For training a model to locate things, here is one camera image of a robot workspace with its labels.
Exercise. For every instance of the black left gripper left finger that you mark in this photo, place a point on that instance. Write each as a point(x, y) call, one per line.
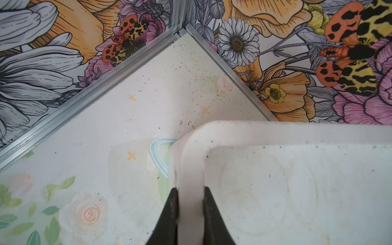
point(165, 232)

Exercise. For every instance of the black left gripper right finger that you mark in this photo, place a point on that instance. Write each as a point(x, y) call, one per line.
point(215, 230)

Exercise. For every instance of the white plastic drawer cabinet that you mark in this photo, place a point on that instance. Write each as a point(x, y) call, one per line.
point(286, 183)

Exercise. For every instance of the floral table mat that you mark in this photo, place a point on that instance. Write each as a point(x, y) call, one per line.
point(85, 195)

